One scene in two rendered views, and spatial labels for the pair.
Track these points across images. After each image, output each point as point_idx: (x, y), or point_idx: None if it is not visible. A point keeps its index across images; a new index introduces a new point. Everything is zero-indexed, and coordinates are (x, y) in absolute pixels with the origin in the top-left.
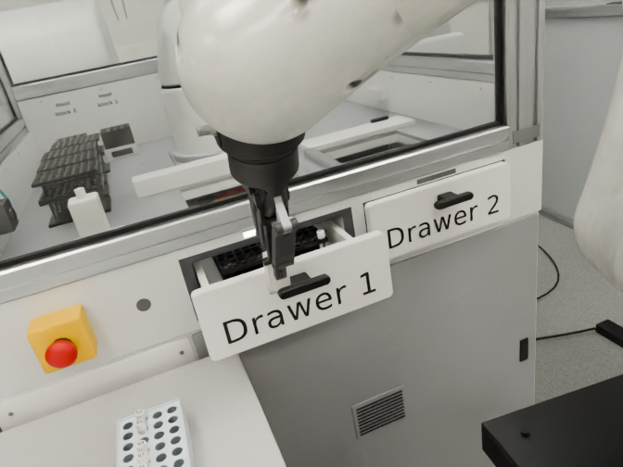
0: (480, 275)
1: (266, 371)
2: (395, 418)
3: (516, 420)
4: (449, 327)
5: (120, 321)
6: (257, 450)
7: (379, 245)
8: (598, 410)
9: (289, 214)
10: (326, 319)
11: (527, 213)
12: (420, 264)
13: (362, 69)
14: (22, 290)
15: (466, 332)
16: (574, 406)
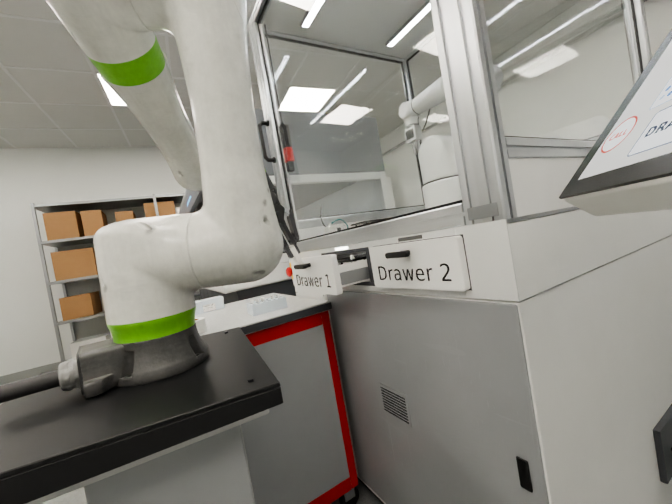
0: (455, 341)
1: (345, 325)
2: (403, 418)
3: (235, 331)
4: (434, 373)
5: None
6: (265, 317)
7: (329, 261)
8: (230, 343)
9: (346, 243)
10: (318, 292)
11: (498, 298)
12: (407, 303)
13: (174, 171)
14: None
15: (450, 391)
16: (236, 339)
